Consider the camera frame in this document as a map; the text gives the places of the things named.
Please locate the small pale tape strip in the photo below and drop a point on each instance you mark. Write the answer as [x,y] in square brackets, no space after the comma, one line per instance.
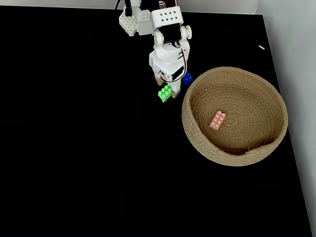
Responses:
[261,47]

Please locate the blue lego block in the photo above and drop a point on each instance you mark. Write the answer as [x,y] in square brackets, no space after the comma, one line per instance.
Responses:
[188,77]

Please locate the pink lego block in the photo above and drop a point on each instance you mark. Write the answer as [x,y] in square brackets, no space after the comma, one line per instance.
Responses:
[217,120]

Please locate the green lego block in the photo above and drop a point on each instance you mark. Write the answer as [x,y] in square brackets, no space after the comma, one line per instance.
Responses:
[165,93]

